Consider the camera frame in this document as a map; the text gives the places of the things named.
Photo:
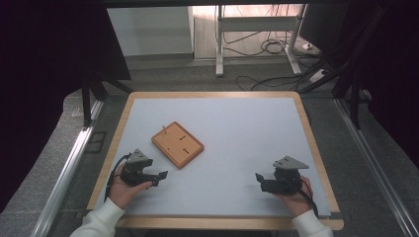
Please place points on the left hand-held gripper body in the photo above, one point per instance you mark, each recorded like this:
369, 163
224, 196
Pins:
135, 171

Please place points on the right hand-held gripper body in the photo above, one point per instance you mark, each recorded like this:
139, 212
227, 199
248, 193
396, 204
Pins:
285, 181

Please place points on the wooden photo frame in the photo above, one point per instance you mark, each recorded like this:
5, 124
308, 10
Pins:
178, 146

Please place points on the person's right hand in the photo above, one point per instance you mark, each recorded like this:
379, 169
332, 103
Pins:
296, 202

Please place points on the person's left hand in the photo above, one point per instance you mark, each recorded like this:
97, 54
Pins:
122, 194

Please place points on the pale blue table mat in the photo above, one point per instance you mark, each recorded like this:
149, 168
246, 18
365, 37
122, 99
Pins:
230, 131

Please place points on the black metal stand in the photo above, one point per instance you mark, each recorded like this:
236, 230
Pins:
355, 98
86, 98

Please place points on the wooden table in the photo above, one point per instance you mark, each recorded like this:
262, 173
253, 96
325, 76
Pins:
214, 94

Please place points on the white power strip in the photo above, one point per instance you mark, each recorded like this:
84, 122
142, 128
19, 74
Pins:
318, 75

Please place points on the dark curtain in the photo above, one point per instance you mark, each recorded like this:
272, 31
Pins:
395, 82
39, 82

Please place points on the dark monitor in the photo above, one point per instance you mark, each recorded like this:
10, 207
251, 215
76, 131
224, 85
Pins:
324, 26

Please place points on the aluminium floor rail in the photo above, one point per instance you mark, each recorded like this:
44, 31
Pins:
378, 171
66, 177

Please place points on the white desk frame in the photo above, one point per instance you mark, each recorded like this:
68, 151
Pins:
257, 23

